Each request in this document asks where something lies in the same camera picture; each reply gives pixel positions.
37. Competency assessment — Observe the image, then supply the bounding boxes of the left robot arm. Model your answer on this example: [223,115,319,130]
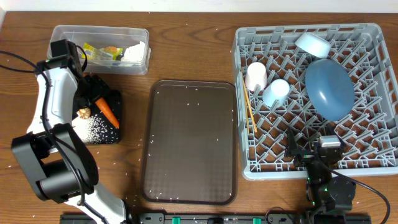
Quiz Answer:
[11,39,134,223]

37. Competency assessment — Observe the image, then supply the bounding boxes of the pink cup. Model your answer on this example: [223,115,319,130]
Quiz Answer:
[245,62,267,91]

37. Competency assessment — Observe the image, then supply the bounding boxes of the white rice pile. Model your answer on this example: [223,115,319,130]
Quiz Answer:
[72,116,120,144]

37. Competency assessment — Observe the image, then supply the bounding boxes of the light blue cup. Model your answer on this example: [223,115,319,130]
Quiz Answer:
[262,79,290,108]

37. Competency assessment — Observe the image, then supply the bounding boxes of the black plastic tray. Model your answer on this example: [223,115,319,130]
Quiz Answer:
[72,75,122,144]

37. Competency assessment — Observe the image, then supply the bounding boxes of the grey dishwasher rack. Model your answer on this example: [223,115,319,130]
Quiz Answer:
[232,23,397,180]

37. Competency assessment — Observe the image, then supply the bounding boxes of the brown serving tray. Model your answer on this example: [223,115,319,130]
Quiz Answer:
[140,80,238,205]

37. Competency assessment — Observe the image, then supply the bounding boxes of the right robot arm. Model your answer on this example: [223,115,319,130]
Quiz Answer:
[285,127,356,223]

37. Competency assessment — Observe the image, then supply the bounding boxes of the dark blue plate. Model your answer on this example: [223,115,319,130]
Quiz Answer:
[305,59,354,121]

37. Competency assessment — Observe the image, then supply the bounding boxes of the light blue bowl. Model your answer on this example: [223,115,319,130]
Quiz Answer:
[295,32,331,59]

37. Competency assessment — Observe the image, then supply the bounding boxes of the white tissue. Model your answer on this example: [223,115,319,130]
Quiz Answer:
[121,41,146,62]

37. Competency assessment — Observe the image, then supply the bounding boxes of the orange carrot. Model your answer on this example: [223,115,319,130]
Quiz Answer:
[95,97,119,129]

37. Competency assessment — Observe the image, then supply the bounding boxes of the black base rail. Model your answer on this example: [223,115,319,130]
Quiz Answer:
[59,213,372,224]

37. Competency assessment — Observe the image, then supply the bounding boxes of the yellow green snack wrapper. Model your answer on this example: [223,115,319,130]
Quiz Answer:
[81,42,123,60]

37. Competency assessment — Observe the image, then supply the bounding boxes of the brown mushroom scrap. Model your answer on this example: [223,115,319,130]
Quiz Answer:
[77,108,91,119]

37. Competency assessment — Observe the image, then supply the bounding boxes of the clear plastic bin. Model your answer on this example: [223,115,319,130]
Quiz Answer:
[50,25,150,75]

